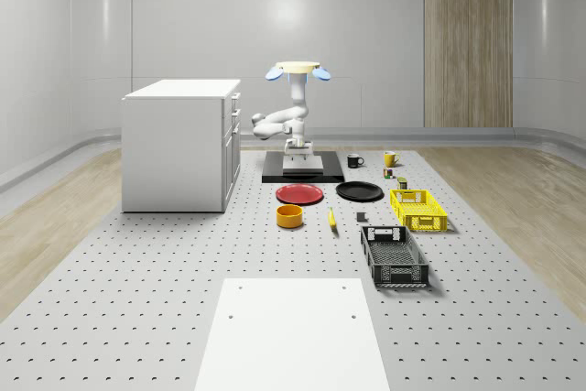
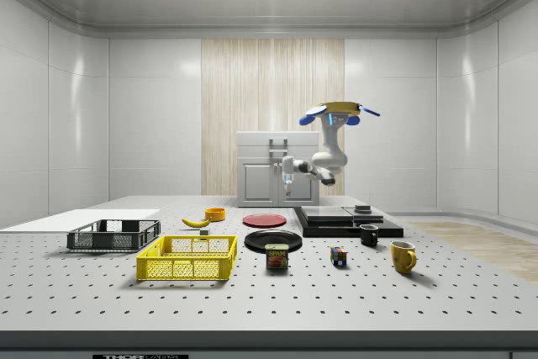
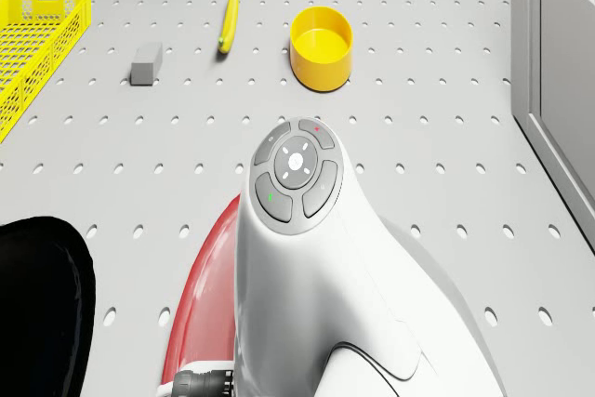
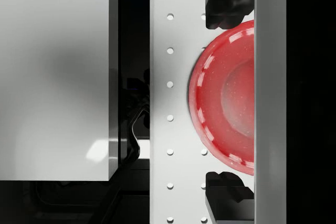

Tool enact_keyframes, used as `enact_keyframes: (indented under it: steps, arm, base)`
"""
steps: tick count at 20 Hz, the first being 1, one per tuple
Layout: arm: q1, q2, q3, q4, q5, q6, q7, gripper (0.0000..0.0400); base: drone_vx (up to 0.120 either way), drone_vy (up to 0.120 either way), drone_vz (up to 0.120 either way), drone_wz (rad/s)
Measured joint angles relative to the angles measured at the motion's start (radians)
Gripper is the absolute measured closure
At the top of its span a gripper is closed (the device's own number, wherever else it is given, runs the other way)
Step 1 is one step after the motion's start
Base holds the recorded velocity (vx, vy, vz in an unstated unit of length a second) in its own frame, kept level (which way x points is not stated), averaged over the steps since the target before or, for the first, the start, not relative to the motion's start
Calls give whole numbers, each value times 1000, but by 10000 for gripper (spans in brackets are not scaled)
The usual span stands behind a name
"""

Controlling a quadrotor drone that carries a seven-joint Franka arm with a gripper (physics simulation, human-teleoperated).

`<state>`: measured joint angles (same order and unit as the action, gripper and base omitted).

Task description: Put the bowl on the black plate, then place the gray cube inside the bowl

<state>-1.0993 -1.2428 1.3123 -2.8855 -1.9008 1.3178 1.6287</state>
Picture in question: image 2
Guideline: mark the black plate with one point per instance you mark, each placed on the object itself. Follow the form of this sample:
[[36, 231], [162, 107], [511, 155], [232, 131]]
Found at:
[[273, 238]]

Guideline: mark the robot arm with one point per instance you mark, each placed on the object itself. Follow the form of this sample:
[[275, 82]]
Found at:
[[330, 140]]

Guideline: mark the dark grey basket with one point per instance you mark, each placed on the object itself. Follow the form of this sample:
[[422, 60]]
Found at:
[[109, 240]]

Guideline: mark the drone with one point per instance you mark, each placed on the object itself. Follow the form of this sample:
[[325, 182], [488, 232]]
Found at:
[[336, 106]]

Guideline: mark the black mug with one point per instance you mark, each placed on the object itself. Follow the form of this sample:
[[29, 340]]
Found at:
[[368, 236]]

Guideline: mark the yellow mug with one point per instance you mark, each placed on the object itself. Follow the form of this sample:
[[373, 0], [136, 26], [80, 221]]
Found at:
[[401, 258]]

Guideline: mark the yellow basket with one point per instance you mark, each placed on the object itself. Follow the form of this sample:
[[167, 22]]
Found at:
[[185, 268]]

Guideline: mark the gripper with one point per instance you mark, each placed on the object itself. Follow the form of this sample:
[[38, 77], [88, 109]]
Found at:
[[287, 185]]

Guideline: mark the yellow bowl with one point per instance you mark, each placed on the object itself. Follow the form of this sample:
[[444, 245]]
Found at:
[[215, 215]]

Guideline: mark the red plate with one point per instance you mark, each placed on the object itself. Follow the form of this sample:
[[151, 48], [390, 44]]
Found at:
[[264, 220]]

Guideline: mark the banana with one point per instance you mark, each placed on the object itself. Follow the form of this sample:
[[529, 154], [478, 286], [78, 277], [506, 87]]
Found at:
[[195, 223]]

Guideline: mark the puzzle cube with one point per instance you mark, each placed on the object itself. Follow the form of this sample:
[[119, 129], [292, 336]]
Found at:
[[339, 256]]

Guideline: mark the white cabinet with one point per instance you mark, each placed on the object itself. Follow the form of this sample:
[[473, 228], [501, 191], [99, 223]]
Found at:
[[256, 182]]

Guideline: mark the white board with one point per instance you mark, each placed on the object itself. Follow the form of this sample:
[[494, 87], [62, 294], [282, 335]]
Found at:
[[63, 219]]

